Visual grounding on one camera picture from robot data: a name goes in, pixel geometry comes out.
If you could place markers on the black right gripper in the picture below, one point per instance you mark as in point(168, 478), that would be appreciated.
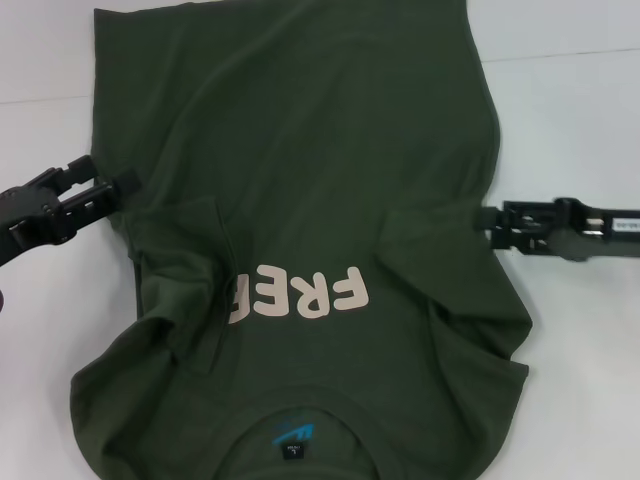
point(595, 230)

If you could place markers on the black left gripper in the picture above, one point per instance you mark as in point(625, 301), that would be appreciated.
point(32, 222)

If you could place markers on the dark green FREE t-shirt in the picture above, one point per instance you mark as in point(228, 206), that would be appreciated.
point(325, 125)

